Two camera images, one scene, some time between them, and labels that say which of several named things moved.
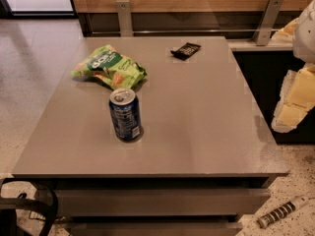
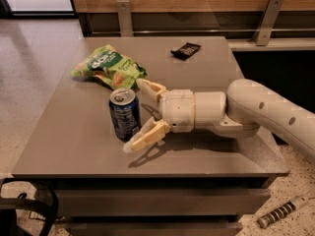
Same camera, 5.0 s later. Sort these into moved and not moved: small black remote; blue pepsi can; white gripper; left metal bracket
Moved: white gripper
Not moved: left metal bracket; small black remote; blue pepsi can
